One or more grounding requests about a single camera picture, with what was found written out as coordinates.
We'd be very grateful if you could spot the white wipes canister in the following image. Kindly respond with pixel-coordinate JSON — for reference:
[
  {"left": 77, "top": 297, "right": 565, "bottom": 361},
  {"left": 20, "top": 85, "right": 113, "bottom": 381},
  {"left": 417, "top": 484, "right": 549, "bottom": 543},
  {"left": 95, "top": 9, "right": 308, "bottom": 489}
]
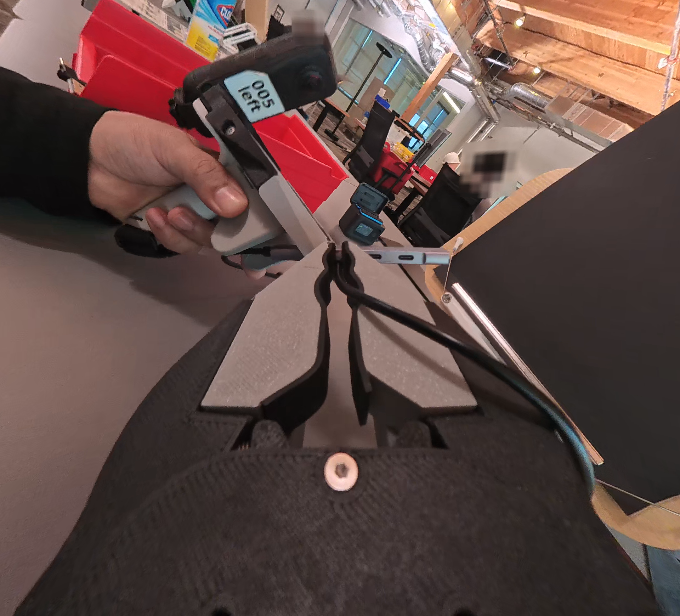
[{"left": 186, "top": 0, "right": 242, "bottom": 60}]

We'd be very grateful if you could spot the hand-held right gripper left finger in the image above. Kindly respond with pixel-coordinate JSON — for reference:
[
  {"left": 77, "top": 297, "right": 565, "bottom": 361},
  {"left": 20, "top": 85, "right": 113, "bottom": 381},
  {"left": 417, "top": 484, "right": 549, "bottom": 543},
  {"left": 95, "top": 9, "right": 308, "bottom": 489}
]
[{"left": 201, "top": 245, "right": 331, "bottom": 420}]

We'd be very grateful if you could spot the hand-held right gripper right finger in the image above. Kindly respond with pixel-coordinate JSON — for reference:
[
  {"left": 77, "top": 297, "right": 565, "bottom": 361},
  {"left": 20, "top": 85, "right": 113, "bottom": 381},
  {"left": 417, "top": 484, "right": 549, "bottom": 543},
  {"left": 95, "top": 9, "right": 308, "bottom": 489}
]
[{"left": 346, "top": 245, "right": 479, "bottom": 428}]

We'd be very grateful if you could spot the black floor lamp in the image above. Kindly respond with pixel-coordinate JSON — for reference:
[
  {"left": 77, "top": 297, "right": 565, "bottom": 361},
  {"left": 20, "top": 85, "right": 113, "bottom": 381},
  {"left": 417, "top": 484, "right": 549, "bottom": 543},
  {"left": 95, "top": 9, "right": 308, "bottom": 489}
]
[{"left": 346, "top": 40, "right": 395, "bottom": 112}]

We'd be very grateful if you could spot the thick black cable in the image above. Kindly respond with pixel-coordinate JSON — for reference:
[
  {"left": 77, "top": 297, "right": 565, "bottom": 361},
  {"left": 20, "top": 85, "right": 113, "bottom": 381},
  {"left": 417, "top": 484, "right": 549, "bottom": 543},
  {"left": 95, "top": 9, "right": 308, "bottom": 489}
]
[{"left": 328, "top": 242, "right": 598, "bottom": 498}]

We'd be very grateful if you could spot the blue and black device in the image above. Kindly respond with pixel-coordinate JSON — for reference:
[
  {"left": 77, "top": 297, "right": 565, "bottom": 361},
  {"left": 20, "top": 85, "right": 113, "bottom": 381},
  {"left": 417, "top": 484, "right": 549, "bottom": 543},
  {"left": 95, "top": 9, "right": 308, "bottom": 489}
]
[{"left": 338, "top": 183, "right": 392, "bottom": 247}]

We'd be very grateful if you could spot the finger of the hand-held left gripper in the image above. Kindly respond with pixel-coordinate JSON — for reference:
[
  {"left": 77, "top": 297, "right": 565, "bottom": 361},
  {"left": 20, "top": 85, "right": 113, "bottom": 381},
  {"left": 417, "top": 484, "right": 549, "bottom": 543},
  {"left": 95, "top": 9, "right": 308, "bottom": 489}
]
[
  {"left": 223, "top": 247, "right": 309, "bottom": 279},
  {"left": 259, "top": 172, "right": 327, "bottom": 255}
]

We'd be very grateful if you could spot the black monitor screen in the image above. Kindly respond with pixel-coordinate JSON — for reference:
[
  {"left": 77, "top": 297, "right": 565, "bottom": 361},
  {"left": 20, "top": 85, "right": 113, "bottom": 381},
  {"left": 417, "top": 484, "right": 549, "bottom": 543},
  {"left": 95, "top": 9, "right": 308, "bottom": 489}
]
[{"left": 447, "top": 101, "right": 680, "bottom": 516}]

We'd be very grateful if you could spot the red plastic bin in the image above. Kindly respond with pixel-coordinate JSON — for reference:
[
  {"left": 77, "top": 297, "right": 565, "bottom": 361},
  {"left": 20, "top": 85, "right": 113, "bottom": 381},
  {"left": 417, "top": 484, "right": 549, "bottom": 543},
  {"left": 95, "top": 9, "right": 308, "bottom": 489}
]
[{"left": 70, "top": 0, "right": 353, "bottom": 213}]

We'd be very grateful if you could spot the black office chair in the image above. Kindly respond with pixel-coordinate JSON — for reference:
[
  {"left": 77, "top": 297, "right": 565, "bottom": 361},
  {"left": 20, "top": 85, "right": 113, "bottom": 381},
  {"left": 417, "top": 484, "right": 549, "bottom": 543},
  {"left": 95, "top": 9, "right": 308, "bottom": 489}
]
[
  {"left": 346, "top": 96, "right": 397, "bottom": 186},
  {"left": 399, "top": 163, "right": 481, "bottom": 247}
]

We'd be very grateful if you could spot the person's left hand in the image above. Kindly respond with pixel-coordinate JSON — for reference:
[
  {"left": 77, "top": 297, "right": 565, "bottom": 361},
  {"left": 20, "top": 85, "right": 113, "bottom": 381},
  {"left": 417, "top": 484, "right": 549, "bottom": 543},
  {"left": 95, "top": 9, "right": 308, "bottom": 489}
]
[{"left": 87, "top": 109, "right": 251, "bottom": 255}]

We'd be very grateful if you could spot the grey usb hub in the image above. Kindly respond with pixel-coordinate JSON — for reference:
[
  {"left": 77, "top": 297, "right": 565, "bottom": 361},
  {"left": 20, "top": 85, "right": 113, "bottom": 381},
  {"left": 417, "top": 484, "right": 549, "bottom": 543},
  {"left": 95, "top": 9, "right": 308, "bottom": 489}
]
[{"left": 356, "top": 245, "right": 453, "bottom": 267}]

